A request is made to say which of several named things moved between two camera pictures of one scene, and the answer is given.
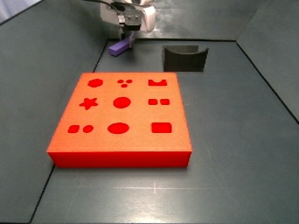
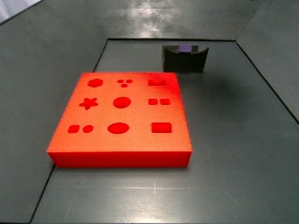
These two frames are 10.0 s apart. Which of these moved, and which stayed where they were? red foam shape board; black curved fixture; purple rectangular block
Moved: purple rectangular block
Stayed: red foam shape board; black curved fixture
